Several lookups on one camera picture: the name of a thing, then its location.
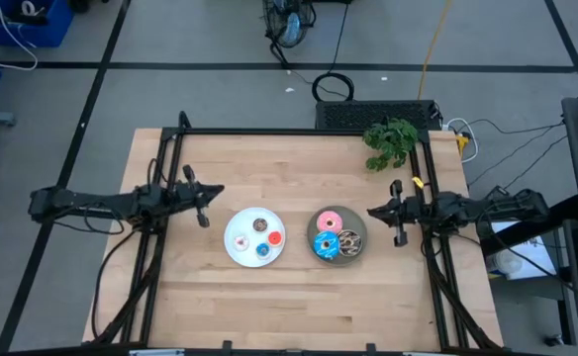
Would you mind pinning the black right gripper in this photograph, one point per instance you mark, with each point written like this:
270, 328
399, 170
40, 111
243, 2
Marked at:
408, 210

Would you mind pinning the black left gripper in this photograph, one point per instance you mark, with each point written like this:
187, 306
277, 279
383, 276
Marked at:
185, 198

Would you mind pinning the large chocolate donut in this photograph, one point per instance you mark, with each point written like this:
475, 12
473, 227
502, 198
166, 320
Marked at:
343, 249

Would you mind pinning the small white frosted donut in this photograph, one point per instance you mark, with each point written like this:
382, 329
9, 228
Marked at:
237, 239

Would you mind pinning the small chocolate donut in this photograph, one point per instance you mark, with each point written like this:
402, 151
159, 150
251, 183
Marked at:
256, 223

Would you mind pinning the large pink frosted donut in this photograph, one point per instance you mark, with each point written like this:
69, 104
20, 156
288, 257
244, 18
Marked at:
322, 217

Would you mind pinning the small blue sprinkled donut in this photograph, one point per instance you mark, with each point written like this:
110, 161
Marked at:
259, 247

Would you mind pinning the large blue frosted donut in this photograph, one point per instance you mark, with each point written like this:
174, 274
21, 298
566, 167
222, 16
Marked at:
318, 252

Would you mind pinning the small red frosted donut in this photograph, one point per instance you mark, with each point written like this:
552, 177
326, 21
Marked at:
271, 236

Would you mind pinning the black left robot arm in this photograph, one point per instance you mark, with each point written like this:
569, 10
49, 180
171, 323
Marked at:
96, 202

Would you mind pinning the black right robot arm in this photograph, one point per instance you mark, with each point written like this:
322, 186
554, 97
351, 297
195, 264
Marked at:
492, 207

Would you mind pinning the grey round plate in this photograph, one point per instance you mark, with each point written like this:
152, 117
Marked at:
356, 222

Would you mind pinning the white round plate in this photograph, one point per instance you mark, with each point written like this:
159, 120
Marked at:
237, 225

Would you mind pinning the yellow tag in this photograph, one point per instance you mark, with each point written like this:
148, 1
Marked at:
418, 182

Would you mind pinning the green potted plant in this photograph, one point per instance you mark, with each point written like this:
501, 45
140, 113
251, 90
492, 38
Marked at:
390, 141

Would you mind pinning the yellow power strip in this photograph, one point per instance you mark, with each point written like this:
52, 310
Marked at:
462, 143

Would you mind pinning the black table clamp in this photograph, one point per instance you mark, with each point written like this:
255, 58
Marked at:
370, 347
227, 346

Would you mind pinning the white paper sheet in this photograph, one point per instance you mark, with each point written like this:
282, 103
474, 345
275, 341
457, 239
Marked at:
536, 252

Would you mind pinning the black floor fan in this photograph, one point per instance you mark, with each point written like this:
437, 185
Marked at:
289, 25

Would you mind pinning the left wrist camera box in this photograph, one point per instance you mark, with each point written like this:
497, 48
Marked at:
155, 198

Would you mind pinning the black aluminium rig frame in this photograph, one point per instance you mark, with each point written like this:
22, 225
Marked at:
269, 131

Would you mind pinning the silver metal bracket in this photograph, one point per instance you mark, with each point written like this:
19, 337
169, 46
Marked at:
155, 352

